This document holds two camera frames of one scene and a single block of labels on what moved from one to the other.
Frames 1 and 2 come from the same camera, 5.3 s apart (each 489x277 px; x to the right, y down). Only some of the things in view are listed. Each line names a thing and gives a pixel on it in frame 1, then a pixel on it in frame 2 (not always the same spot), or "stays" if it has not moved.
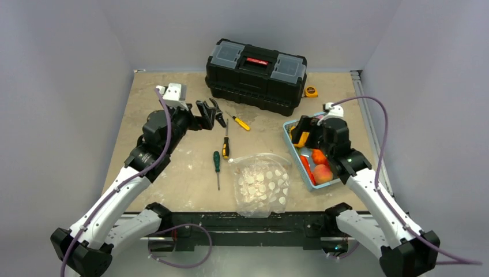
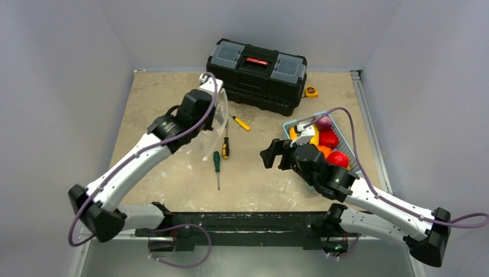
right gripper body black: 305,130 to 282,156
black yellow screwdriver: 225,150 stays
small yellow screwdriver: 240,122 stays
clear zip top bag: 262,184 to 210,139
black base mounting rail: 232,229 stays
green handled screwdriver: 216,157 stays
